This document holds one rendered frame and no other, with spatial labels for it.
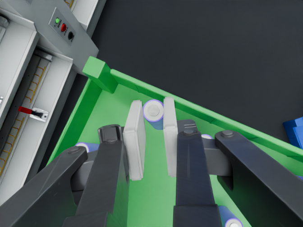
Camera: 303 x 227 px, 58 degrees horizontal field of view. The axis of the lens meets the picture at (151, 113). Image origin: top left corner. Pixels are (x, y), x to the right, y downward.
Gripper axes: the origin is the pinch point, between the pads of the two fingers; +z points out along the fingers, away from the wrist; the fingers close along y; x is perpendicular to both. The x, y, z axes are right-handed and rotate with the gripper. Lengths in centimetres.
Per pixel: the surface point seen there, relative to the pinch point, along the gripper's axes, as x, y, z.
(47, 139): -21, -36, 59
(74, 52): 3, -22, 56
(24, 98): -6, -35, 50
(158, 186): -12.0, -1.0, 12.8
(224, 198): -13.8, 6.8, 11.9
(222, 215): -13.0, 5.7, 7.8
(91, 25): 11, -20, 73
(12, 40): 7.9, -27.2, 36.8
